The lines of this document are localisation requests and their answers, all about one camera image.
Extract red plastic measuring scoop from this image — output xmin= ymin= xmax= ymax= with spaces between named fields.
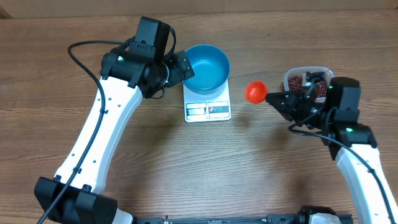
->
xmin=244 ymin=80 xmax=268 ymax=104

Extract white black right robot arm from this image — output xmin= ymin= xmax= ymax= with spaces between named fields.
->
xmin=265 ymin=72 xmax=397 ymax=223

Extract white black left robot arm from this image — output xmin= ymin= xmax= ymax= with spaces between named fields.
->
xmin=34 ymin=17 xmax=194 ymax=223

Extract blue bowl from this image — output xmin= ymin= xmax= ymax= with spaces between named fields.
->
xmin=183 ymin=44 xmax=231 ymax=95

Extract white digital kitchen scale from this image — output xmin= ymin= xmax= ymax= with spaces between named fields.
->
xmin=183 ymin=82 xmax=231 ymax=123

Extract red beans in container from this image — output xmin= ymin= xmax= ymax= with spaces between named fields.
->
xmin=287 ymin=76 xmax=326 ymax=97

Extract clear plastic food container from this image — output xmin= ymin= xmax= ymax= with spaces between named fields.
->
xmin=283 ymin=66 xmax=334 ymax=103

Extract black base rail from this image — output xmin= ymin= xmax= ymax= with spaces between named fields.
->
xmin=132 ymin=205 xmax=354 ymax=224

